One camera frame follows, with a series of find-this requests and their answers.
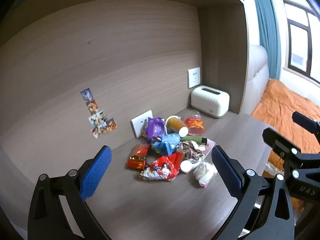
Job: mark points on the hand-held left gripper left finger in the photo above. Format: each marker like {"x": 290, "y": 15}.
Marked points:
{"x": 96, "y": 173}

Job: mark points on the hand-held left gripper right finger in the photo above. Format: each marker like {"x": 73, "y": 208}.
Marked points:
{"x": 226, "y": 172}

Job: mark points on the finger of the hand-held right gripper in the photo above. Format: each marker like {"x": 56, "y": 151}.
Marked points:
{"x": 277, "y": 141}
{"x": 305, "y": 122}

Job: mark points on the clear plastic cup orange print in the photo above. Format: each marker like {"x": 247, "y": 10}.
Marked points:
{"x": 195, "y": 125}

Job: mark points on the purple snack packet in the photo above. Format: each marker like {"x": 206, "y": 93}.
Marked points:
{"x": 155, "y": 128}

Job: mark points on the crumpled white tissue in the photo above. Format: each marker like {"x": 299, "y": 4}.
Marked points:
{"x": 205, "y": 173}

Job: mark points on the orange blanket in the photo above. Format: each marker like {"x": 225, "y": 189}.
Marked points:
{"x": 282, "y": 110}

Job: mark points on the pink card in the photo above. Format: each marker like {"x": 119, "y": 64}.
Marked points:
{"x": 210, "y": 143}

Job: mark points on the white round lid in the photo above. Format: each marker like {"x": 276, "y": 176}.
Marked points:
{"x": 186, "y": 166}

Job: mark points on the crumpled patterned wrapper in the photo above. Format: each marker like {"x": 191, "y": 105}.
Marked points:
{"x": 192, "y": 150}

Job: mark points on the red carton box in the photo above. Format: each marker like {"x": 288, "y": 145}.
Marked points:
{"x": 137, "y": 156}

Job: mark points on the green tube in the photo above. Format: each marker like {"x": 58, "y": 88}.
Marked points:
{"x": 193, "y": 139}

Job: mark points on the cluster of picture stickers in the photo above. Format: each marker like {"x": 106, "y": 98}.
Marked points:
{"x": 98, "y": 116}

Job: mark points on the red printed snack packet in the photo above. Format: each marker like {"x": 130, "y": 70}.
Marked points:
{"x": 163, "y": 168}

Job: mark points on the white padded bed headboard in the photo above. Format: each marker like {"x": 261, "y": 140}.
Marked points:
{"x": 257, "y": 80}

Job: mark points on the blue snack packet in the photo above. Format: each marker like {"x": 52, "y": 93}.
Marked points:
{"x": 166, "y": 142}

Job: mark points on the yellow paper cup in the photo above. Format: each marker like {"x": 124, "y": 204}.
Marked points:
{"x": 175, "y": 124}

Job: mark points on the white ribbed toaster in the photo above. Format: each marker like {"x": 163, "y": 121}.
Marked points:
{"x": 210, "y": 102}

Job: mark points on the black framed window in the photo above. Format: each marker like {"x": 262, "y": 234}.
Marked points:
{"x": 300, "y": 42}

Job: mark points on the blue curtain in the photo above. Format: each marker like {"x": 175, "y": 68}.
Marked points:
{"x": 266, "y": 30}

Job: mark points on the white wall socket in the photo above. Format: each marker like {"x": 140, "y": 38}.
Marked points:
{"x": 139, "y": 127}
{"x": 194, "y": 77}

